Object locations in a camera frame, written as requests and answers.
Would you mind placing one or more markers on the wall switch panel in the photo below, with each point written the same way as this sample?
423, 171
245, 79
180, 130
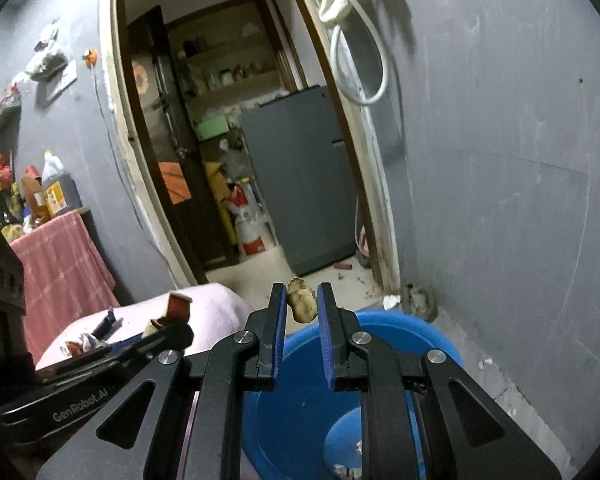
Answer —
60, 82

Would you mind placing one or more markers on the filled plastic bag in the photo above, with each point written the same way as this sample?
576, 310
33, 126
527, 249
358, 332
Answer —
45, 57

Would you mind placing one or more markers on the green box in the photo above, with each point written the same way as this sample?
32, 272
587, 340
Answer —
212, 128

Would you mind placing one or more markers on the orange wrapper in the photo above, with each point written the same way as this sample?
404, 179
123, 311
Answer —
177, 307

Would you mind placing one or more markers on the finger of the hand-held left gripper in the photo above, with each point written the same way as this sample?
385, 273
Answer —
175, 337

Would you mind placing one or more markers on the blue plastic bucket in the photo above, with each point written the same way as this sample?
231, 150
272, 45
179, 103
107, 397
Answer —
300, 425

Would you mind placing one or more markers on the yellow bag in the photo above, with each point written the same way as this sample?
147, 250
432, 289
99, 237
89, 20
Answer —
216, 180

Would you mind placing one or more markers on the white and red sack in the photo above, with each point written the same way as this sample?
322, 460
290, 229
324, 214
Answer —
250, 230

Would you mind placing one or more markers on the orange bag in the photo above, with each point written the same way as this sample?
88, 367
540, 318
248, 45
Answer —
174, 182

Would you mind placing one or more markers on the pink item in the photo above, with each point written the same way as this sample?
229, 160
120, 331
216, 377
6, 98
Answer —
363, 241

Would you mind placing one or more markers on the storage shelf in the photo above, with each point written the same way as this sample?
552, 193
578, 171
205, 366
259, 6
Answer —
240, 82

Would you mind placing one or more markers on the dark blue wrapper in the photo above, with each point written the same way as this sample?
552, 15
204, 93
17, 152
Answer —
105, 324

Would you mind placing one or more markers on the pink cloth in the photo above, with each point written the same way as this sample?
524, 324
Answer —
215, 305

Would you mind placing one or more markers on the small red item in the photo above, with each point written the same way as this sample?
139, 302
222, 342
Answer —
342, 264

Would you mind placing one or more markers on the grey refrigerator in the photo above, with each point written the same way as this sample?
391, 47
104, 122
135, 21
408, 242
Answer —
300, 185

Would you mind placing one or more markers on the white paper scrap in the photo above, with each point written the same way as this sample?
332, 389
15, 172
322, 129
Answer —
390, 302

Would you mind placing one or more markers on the wooden door frame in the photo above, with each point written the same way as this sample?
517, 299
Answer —
121, 125

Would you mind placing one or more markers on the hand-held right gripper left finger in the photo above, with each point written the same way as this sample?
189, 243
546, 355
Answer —
279, 345

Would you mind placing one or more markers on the red hanging bag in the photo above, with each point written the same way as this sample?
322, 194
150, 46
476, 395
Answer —
2, 167

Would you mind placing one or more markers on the sunflower sticker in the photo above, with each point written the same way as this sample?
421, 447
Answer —
140, 79

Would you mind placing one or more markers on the dark sauce bottle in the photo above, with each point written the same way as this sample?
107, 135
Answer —
2, 217

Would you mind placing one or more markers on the grey wall rack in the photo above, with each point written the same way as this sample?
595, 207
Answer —
2, 117

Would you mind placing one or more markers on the brown paper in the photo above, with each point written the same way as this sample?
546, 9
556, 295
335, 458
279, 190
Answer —
300, 300

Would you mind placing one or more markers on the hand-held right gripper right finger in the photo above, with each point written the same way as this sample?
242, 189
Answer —
326, 345

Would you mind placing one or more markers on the red checked cloth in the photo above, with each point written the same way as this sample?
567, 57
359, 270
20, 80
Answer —
60, 270

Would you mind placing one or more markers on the dark wooden door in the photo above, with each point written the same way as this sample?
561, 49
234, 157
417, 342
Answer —
155, 135

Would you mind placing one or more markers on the cooking oil jug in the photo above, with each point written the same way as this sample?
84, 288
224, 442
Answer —
60, 190

